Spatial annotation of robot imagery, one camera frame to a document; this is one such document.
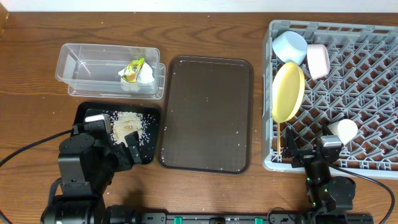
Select pile of rice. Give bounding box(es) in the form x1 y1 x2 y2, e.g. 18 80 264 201
110 111 150 146

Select small white cup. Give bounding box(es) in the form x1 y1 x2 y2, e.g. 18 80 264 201
327 119 358 145

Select yellow round plate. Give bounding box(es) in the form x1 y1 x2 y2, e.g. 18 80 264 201
271 62 305 123

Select white tissue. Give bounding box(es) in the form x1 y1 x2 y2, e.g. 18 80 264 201
118 62 155 92

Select green snack wrapper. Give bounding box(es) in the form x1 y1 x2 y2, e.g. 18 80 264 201
119 57 145 83

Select white bowl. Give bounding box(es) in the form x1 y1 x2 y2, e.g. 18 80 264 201
307 44 330 80

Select light blue bowl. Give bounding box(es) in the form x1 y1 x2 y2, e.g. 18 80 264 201
272 31 308 65

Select wooden chopstick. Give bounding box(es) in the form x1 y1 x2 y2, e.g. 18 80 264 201
277 123 282 155

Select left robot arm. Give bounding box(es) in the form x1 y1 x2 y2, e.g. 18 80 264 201
40 114 142 224

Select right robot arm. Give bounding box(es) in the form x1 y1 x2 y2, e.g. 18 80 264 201
282 128 356 223

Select grey plastic dishwasher rack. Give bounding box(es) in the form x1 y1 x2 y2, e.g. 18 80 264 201
262 20 397 179

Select black plastic tray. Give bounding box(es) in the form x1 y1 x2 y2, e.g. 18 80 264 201
74 101 160 164

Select clear plastic bin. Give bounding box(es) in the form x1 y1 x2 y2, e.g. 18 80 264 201
55 43 165 100

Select dark brown serving tray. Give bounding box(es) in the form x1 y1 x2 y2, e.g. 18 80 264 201
158 55 254 174

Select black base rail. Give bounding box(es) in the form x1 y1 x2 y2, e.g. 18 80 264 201
105 212 374 224

